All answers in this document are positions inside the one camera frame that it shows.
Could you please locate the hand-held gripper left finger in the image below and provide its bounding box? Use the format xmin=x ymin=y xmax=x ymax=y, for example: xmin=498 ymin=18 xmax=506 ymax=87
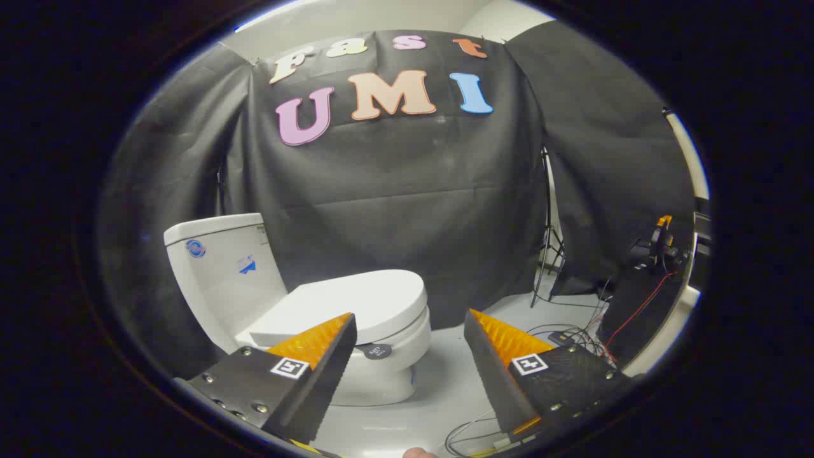
xmin=181 ymin=312 xmax=358 ymax=458

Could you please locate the white toilet tank cover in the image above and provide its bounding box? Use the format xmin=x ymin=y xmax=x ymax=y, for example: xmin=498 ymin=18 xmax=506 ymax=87
xmin=163 ymin=213 xmax=265 ymax=247

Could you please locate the black backdrop cloth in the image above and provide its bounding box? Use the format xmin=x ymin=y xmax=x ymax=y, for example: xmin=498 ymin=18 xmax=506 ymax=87
xmin=99 ymin=29 xmax=697 ymax=380

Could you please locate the red cable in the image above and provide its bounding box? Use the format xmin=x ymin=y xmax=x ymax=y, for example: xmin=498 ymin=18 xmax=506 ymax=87
xmin=603 ymin=270 xmax=676 ymax=349

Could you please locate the black device with orange part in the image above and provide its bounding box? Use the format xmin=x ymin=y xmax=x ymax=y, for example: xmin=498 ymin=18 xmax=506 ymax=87
xmin=630 ymin=215 xmax=691 ymax=275

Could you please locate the white toilet lid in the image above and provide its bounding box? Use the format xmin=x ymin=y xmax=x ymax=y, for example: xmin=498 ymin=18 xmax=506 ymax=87
xmin=248 ymin=269 xmax=428 ymax=348

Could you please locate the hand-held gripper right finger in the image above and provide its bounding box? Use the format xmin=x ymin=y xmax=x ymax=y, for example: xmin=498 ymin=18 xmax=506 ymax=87
xmin=463 ymin=309 xmax=637 ymax=446

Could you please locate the black light stand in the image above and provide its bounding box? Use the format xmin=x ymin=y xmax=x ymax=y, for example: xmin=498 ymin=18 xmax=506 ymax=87
xmin=530 ymin=148 xmax=567 ymax=309

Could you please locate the tangle of floor cables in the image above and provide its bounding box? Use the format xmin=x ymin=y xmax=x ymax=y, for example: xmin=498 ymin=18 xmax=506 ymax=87
xmin=527 ymin=275 xmax=619 ymax=370

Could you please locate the white ceramic toilet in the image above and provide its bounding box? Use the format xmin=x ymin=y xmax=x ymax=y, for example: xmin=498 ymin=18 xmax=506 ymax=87
xmin=164 ymin=213 xmax=432 ymax=408

